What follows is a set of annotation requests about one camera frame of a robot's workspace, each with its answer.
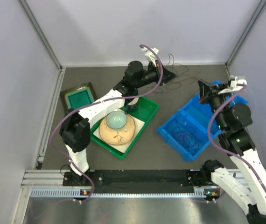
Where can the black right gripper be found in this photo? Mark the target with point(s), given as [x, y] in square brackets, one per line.
[207, 91]

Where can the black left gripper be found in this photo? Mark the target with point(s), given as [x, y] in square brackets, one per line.
[163, 75]

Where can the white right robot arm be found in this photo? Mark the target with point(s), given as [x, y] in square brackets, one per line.
[251, 199]

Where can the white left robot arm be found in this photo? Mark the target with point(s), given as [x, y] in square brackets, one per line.
[75, 128]

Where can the green plastic tray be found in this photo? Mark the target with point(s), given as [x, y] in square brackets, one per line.
[142, 116]

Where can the blue divided plastic bin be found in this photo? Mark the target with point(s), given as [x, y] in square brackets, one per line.
[190, 130]

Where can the dark green white-lined mug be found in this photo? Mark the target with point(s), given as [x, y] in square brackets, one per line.
[131, 106]

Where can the white square plate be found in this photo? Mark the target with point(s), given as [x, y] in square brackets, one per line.
[118, 130]

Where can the light blue ceramic bowl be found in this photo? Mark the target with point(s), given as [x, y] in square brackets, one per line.
[116, 120]

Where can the beige painted ceramic plate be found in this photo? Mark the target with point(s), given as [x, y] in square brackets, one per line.
[117, 136]

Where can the teal square ceramic plate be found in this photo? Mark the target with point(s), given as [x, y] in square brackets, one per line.
[78, 96]

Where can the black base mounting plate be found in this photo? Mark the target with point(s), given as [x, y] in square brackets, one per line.
[147, 181]

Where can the aluminium frame rail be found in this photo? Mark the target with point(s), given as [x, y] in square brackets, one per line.
[62, 183]

